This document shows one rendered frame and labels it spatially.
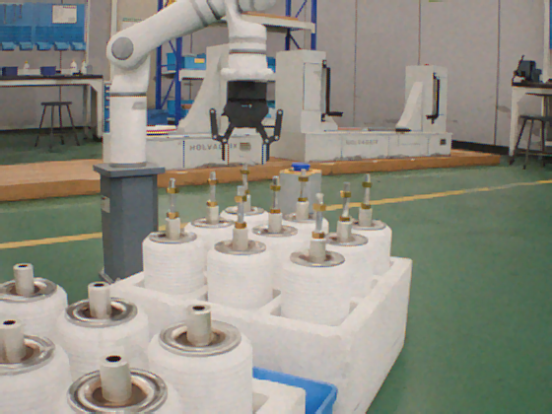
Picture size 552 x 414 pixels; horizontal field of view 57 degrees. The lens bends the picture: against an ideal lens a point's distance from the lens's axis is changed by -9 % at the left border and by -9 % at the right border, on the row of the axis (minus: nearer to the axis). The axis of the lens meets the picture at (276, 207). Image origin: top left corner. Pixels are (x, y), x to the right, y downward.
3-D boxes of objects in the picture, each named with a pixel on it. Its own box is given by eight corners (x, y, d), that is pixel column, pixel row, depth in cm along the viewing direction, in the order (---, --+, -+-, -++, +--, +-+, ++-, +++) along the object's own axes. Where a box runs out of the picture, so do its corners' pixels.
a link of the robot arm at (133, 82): (116, 34, 132) (115, 102, 135) (105, 31, 123) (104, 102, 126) (152, 34, 132) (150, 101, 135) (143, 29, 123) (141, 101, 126)
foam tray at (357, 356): (114, 387, 85) (105, 286, 82) (229, 313, 120) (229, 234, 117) (340, 455, 69) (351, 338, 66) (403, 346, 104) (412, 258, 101)
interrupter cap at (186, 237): (166, 248, 79) (166, 243, 79) (139, 238, 84) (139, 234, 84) (207, 241, 84) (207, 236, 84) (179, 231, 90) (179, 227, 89)
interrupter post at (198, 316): (180, 343, 48) (179, 310, 47) (195, 334, 50) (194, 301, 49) (204, 349, 47) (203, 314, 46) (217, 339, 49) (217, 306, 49)
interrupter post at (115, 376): (95, 399, 37) (90, 360, 37) (115, 386, 39) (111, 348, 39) (120, 409, 36) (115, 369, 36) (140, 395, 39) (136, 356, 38)
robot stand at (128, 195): (98, 277, 141) (92, 164, 135) (147, 269, 149) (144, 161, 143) (114, 294, 129) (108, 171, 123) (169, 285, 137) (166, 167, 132)
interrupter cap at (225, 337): (141, 347, 47) (140, 340, 46) (186, 319, 53) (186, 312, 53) (215, 368, 44) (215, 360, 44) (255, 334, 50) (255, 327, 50)
